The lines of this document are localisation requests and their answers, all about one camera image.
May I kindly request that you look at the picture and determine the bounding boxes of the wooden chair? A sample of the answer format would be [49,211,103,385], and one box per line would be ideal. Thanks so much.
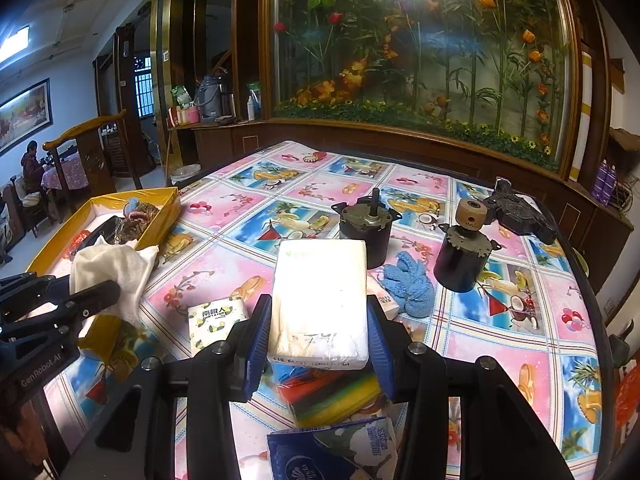
[42,109,129,222]

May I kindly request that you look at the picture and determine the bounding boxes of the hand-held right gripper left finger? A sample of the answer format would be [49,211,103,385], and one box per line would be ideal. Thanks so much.
[60,294,274,480]

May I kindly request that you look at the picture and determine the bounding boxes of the clear bag of coloured cloths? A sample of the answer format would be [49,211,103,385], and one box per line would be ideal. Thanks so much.
[274,360,392,429]

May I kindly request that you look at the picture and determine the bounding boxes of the trash bin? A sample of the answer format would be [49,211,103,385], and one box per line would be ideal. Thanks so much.
[170,164,202,187]

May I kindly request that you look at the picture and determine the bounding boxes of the blue tissue pack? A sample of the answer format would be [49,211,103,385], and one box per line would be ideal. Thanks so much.
[266,416,399,480]

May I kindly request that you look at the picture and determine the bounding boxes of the framed wall painting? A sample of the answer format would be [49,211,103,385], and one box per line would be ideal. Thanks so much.
[0,78,52,157]

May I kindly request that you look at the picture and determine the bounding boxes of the purple bottles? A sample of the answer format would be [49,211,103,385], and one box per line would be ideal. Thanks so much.
[592,160,619,207]

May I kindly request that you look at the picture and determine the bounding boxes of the small lemon print tissue pack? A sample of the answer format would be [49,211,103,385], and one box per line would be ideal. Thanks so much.
[187,297,250,359]

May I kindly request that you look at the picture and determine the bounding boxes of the yellow box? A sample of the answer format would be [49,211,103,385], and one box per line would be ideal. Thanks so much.
[25,187,181,282]

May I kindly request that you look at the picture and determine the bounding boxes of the glass flower display case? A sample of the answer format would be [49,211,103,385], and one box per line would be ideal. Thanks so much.
[262,0,582,177]

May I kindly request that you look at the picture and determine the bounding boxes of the white cloth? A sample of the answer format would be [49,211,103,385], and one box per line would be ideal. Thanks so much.
[70,236,161,329]

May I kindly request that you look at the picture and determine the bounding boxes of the wooden wall shelf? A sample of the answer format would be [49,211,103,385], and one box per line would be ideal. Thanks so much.
[607,127,640,162]

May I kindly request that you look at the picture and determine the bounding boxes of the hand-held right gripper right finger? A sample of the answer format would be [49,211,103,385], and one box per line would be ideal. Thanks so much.
[366,296,576,480]

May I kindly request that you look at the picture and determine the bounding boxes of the black motor with wooden wheel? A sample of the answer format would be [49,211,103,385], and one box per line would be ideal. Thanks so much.
[432,197,502,294]

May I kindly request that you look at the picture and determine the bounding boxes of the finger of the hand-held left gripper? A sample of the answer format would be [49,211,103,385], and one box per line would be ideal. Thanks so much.
[0,271,70,313]
[0,280,122,346]

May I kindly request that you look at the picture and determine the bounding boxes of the grey thermos pot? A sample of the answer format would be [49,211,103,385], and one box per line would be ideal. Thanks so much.
[193,75,227,124]

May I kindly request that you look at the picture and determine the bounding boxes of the pink cups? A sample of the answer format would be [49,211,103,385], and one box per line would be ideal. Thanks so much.
[168,105,201,127]

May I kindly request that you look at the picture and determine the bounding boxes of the black plastic gear housing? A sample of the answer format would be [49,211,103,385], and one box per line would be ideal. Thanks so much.
[482,177,559,247]

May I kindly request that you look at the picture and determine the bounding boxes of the black motor with shaft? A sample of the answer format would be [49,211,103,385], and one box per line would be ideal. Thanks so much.
[331,187,403,269]

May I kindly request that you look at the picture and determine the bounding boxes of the white tissue pack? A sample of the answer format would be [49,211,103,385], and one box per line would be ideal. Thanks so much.
[267,238,371,372]

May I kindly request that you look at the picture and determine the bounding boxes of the red plastic bag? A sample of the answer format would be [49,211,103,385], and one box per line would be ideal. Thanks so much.
[612,374,640,432]

